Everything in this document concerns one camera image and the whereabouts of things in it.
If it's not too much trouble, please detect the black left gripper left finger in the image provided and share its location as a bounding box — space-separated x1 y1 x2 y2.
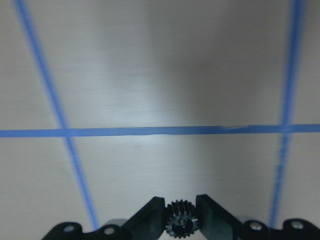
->
122 196 165 240

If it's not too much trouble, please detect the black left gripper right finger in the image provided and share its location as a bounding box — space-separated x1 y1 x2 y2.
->
195 194 243 240

